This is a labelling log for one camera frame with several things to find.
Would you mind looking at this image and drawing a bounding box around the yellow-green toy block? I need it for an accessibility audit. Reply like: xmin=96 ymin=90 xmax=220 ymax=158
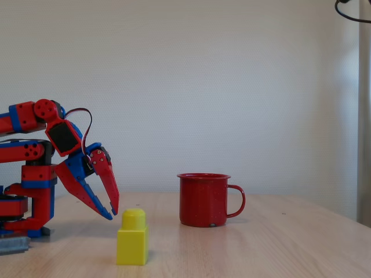
xmin=116 ymin=208 xmax=150 ymax=266

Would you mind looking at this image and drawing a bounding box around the red enamel mug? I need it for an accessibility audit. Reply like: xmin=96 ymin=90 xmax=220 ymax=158
xmin=176 ymin=173 xmax=246 ymax=228

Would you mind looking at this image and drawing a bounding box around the gripper servo wire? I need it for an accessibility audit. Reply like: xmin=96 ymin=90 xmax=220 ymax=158
xmin=62 ymin=107 xmax=93 ymax=157

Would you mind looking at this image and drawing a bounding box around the grey vertical post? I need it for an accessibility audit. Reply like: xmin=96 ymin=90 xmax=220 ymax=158
xmin=357 ymin=0 xmax=371 ymax=229

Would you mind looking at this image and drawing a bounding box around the black hanging cable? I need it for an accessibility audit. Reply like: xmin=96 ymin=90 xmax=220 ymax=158
xmin=334 ymin=0 xmax=371 ymax=24

